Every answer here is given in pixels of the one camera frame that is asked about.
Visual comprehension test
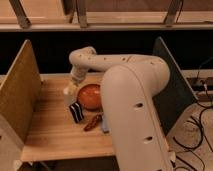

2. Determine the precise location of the wooden shelf frame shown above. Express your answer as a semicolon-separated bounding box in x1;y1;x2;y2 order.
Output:
0;0;213;32

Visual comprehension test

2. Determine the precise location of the orange bowl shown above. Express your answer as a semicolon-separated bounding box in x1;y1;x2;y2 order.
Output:
77;84;102;110

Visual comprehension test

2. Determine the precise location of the red brown chili pepper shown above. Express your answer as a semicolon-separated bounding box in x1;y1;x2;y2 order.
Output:
84;114;102;131

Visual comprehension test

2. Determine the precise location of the white ceramic cup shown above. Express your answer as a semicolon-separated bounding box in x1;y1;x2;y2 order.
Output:
63;87;77;106

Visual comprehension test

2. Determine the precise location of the left wooden side panel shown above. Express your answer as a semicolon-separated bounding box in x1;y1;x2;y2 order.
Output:
0;39;44;171

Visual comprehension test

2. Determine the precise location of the black white striped eraser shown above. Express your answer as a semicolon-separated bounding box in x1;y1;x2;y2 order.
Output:
69;102;84;123

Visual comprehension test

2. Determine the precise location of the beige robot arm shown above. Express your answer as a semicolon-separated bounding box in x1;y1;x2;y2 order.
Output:
69;47;173;171

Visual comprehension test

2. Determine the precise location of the blue sponge block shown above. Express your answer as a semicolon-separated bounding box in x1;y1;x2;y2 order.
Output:
101;115;109;133

